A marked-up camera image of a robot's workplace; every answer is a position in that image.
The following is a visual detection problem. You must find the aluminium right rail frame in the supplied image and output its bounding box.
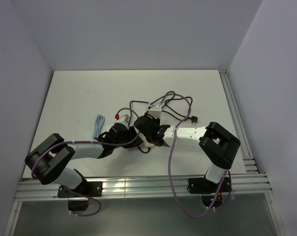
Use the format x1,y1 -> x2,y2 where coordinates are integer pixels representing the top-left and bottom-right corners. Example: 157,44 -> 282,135
218,70 -> 259,174

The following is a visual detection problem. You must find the black power cord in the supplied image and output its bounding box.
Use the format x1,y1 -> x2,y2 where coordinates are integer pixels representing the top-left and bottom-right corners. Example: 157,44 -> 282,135
129,91 -> 199,153

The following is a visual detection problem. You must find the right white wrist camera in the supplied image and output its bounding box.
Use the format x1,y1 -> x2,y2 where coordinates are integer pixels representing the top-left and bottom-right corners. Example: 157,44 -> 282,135
146,102 -> 162,119

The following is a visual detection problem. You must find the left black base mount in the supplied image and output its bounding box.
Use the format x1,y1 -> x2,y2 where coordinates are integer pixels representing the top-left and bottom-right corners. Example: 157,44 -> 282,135
57,181 -> 103,217

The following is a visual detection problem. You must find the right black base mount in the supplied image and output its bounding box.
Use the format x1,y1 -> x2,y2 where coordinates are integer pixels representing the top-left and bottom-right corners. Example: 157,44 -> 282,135
187,177 -> 232,208

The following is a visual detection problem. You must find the beige red power strip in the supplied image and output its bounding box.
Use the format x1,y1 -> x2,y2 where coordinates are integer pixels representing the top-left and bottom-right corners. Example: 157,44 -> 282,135
144,140 -> 155,148

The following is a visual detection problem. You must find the aluminium front rail frame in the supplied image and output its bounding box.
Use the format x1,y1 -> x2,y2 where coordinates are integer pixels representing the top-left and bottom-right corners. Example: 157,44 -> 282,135
4,174 -> 287,236

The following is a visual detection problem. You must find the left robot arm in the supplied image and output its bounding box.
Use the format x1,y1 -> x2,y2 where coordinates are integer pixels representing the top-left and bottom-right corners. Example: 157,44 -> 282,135
25,122 -> 144,196

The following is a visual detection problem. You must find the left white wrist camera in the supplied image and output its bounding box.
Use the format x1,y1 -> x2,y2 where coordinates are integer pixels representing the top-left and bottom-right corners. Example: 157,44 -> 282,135
116,115 -> 130,127

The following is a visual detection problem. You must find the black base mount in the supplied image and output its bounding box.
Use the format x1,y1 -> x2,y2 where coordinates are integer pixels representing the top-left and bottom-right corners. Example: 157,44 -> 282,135
187,177 -> 232,208
57,181 -> 103,217

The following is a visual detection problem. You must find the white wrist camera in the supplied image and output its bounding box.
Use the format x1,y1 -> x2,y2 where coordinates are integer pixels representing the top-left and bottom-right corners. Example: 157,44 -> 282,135
146,102 -> 162,119
116,115 -> 130,127

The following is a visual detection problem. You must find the aluminium rail frame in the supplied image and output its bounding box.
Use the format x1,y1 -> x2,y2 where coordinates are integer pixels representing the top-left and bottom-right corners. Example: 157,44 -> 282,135
218,70 -> 259,174
4,174 -> 287,236

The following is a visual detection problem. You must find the light blue strip cord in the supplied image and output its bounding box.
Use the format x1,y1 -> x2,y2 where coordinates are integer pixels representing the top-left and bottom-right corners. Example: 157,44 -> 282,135
92,114 -> 106,138

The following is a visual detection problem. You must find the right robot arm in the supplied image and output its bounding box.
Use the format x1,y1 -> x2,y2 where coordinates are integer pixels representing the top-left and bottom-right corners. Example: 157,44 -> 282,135
134,115 -> 241,194

